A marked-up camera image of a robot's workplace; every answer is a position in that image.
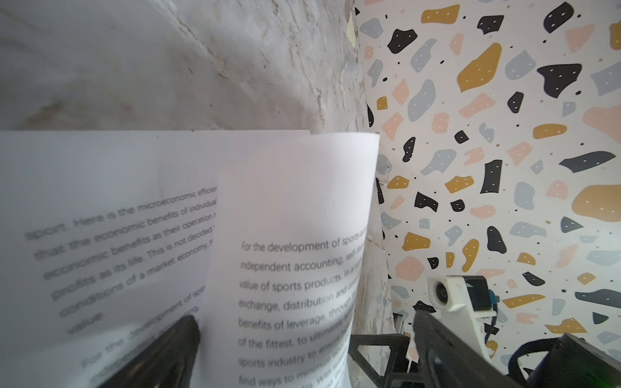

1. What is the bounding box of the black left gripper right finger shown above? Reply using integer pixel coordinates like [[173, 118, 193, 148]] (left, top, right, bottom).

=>
[[413, 312, 518, 388]]

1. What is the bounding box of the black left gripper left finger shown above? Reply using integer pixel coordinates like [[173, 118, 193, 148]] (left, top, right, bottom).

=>
[[101, 315, 201, 388]]

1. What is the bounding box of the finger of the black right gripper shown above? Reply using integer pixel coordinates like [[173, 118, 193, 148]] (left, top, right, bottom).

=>
[[349, 334, 422, 388]]

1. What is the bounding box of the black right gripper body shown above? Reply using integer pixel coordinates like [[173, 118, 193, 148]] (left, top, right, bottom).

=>
[[507, 333, 620, 388]]

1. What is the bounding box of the white text paper sheet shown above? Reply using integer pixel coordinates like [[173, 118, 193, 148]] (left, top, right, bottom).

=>
[[1, 130, 379, 387]]

